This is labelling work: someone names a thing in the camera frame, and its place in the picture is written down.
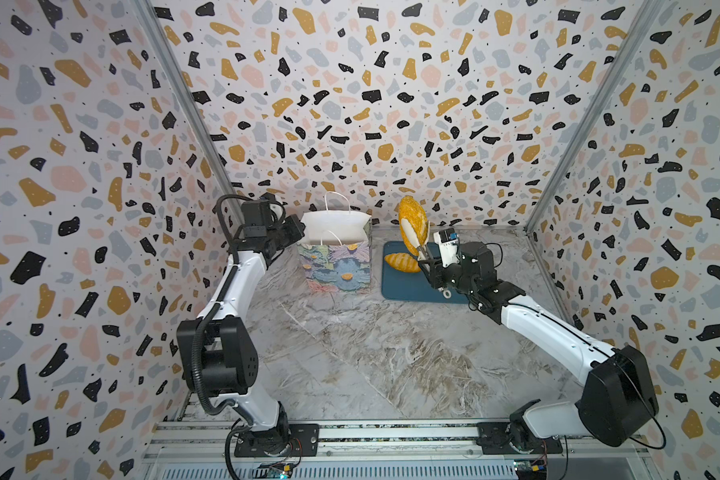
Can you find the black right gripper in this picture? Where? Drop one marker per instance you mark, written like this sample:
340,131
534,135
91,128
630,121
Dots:
435,271

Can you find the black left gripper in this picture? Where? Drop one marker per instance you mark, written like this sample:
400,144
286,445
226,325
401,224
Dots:
290,222

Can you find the large oval seeded bread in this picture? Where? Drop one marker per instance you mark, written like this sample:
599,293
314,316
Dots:
410,209

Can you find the striped croissant bread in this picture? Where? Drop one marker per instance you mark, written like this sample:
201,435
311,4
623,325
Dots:
402,262

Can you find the floral paper gift bag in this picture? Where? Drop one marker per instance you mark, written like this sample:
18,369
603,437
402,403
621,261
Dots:
336,248

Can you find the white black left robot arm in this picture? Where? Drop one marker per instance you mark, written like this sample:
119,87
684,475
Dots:
219,359

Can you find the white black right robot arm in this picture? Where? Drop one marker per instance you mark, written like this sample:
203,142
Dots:
618,397

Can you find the teal rectangular tray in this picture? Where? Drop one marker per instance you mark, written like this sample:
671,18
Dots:
413,287

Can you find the green circuit board left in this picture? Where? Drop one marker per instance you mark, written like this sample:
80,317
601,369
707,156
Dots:
279,471

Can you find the circuit board right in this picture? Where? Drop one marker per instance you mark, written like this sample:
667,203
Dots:
530,470

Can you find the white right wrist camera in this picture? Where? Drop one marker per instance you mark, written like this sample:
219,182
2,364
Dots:
447,241

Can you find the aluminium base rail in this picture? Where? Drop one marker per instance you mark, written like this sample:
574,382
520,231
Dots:
385,449

